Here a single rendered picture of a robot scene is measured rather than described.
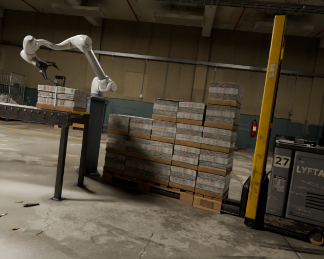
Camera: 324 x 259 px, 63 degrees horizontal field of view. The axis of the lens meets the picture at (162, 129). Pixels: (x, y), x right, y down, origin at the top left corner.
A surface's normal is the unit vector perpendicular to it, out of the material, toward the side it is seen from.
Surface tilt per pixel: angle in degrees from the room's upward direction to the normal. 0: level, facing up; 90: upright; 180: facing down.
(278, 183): 90
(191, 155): 90
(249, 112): 90
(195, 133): 90
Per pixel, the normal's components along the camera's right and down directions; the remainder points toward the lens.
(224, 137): -0.40, 0.00
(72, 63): -0.11, 0.04
